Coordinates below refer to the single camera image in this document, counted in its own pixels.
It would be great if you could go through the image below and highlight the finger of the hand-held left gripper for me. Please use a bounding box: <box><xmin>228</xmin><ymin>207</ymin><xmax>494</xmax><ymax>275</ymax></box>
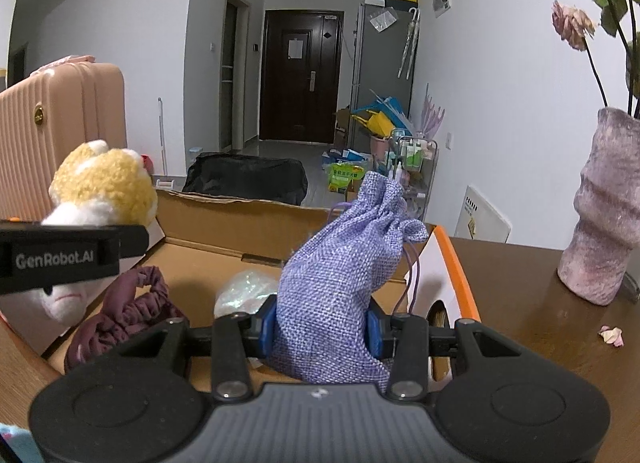
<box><xmin>107</xmin><ymin>224</ymin><xmax>151</xmax><ymax>260</ymax></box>

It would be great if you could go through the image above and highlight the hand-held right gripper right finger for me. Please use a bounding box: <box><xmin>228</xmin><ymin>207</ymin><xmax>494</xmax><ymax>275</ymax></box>
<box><xmin>367</xmin><ymin>308</ymin><xmax>523</xmax><ymax>401</ymax></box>

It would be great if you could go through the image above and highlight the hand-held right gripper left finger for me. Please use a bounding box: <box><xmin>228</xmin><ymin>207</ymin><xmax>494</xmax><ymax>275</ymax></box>
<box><xmin>117</xmin><ymin>295</ymin><xmax>279</xmax><ymax>402</ymax></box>

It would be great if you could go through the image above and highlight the clear plastic pouch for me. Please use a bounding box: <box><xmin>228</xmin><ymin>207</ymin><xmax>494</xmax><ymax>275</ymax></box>
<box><xmin>214</xmin><ymin>270</ymin><xmax>281</xmax><ymax>319</ymax></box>

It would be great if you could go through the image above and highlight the lavender drawstring sachet bag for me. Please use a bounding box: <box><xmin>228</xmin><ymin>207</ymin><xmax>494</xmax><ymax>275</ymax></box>
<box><xmin>272</xmin><ymin>170</ymin><xmax>431</xmax><ymax>394</ymax></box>

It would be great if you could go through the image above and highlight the yellow and white plush toy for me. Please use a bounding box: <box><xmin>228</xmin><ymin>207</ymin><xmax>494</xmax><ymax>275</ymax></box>
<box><xmin>25</xmin><ymin>140</ymin><xmax>158</xmax><ymax>339</ymax></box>

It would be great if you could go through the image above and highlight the purple satin scrunchie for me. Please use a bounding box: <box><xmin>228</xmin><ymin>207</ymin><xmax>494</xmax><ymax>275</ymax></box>
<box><xmin>64</xmin><ymin>265</ymin><xmax>188</xmax><ymax>374</ymax></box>

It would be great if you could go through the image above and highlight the orange cardboard box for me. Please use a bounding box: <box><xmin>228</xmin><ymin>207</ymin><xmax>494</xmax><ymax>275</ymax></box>
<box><xmin>0</xmin><ymin>187</ymin><xmax>483</xmax><ymax>394</ymax></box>

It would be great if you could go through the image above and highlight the white mop stick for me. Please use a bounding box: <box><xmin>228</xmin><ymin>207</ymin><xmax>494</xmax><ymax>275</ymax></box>
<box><xmin>156</xmin><ymin>97</ymin><xmax>176</xmax><ymax>189</ymax></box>

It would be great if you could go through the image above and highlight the black bag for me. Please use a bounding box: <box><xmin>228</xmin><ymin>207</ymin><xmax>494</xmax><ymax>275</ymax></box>
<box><xmin>181</xmin><ymin>152</ymin><xmax>309</xmax><ymax>207</ymax></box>

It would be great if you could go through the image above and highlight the pink ribbed suitcase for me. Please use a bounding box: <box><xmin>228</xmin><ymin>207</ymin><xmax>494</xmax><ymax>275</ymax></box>
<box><xmin>0</xmin><ymin>56</ymin><xmax>128</xmax><ymax>221</ymax></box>

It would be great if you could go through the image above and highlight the white flat board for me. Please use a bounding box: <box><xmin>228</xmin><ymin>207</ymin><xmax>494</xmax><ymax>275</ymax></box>
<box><xmin>454</xmin><ymin>184</ymin><xmax>513</xmax><ymax>244</ymax></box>

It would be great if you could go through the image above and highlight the green snack bag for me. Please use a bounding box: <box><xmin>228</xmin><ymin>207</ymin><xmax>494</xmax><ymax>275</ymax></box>
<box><xmin>327</xmin><ymin>160</ymin><xmax>366</xmax><ymax>194</ymax></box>

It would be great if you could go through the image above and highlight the trolley with bottles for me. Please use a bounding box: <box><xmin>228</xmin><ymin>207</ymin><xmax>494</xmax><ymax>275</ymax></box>
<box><xmin>385</xmin><ymin>127</ymin><xmax>438</xmax><ymax>221</ymax></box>

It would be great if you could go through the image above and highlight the pink bin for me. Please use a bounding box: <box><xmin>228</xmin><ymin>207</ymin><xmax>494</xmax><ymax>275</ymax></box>
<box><xmin>369</xmin><ymin>136</ymin><xmax>391</xmax><ymax>164</ymax></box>

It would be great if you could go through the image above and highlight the teal printed packet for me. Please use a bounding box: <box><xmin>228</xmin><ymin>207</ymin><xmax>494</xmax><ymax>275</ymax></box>
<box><xmin>0</xmin><ymin>422</ymin><xmax>41</xmax><ymax>463</ymax></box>

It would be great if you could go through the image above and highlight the dark interior doorway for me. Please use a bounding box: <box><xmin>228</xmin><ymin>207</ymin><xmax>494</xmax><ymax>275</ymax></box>
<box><xmin>220</xmin><ymin>0</ymin><xmax>251</xmax><ymax>154</ymax></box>

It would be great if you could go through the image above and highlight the dark wooden door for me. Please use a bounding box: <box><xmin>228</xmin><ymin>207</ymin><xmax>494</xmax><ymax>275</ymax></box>
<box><xmin>259</xmin><ymin>8</ymin><xmax>346</xmax><ymax>146</ymax></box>

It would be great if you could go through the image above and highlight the brown cardboard box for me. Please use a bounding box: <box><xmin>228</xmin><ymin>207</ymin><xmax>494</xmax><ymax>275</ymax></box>
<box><xmin>334</xmin><ymin>107</ymin><xmax>353</xmax><ymax>149</ymax></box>

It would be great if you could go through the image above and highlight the pile of blue yellow bags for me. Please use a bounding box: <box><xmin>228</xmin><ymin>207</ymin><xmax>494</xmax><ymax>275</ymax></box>
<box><xmin>350</xmin><ymin>90</ymin><xmax>416</xmax><ymax>139</ymax></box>

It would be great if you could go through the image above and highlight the pink textured vase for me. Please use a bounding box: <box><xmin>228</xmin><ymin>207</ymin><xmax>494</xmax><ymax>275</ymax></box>
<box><xmin>556</xmin><ymin>107</ymin><xmax>640</xmax><ymax>306</ymax></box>

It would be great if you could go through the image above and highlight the grey refrigerator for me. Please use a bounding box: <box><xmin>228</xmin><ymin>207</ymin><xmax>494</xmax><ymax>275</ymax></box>
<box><xmin>350</xmin><ymin>2</ymin><xmax>421</xmax><ymax>144</ymax></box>

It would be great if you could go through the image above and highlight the white folded umbrella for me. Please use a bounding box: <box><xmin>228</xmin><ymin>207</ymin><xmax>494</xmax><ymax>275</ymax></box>
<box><xmin>397</xmin><ymin>7</ymin><xmax>420</xmax><ymax>80</ymax></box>

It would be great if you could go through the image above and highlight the clear plastic bag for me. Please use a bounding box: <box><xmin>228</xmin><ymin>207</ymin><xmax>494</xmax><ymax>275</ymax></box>
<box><xmin>369</xmin><ymin>8</ymin><xmax>398</xmax><ymax>34</ymax></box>

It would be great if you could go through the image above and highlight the bunch of dried pink roses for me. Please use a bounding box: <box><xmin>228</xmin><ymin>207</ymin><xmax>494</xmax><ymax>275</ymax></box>
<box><xmin>551</xmin><ymin>0</ymin><xmax>640</xmax><ymax>119</ymax></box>

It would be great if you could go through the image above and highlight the purple feather wall decor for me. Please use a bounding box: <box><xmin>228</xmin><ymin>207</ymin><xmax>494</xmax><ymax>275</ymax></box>
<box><xmin>419</xmin><ymin>83</ymin><xmax>446</xmax><ymax>140</ymax></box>

